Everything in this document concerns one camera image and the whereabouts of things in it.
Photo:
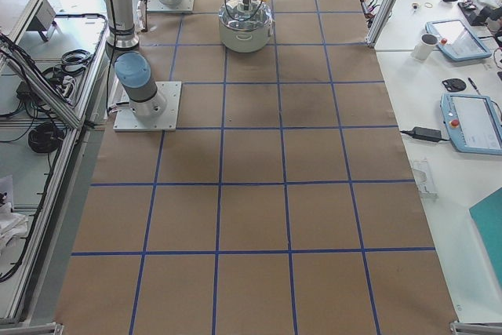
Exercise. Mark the grey electronics box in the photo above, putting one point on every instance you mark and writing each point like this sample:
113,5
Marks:
43,22

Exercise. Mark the black pen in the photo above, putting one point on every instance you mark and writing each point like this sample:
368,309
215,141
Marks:
474,86

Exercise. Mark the black power adapter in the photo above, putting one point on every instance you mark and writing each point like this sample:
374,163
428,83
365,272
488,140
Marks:
426,134

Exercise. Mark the white mug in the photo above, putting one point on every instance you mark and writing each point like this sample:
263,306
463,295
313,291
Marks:
424,47

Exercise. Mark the pale green electric pot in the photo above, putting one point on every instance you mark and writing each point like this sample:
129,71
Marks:
246,41

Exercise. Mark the black round puck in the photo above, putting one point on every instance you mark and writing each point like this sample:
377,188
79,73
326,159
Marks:
454,85

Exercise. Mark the teal board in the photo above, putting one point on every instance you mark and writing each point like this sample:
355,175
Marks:
487,217

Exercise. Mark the glass pot lid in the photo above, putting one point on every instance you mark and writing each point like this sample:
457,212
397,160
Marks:
233,16

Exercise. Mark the blue teach pendant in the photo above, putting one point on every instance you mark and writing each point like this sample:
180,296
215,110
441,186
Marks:
472,124
457,41

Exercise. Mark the near blue teach pendant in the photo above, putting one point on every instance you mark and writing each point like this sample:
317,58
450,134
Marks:
472,124

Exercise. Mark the far blue teach pendant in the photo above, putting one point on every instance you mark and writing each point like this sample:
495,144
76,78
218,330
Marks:
457,41

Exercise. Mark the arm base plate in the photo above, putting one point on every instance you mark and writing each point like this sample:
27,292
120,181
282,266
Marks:
170,6
159,113

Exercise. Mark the clear plastic holder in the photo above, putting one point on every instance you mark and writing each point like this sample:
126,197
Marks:
424,180

